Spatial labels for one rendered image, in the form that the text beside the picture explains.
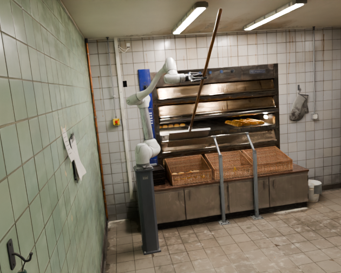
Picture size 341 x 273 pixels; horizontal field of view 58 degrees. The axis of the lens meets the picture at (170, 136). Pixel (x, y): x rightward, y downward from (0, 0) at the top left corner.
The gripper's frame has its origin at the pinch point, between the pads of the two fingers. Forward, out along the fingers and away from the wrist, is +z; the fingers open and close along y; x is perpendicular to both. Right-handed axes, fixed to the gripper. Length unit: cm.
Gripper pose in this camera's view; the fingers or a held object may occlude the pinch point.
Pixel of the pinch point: (203, 76)
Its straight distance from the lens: 325.0
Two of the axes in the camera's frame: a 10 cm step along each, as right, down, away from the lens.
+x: 1.0, -5.4, -8.4
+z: 9.8, -1.0, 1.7
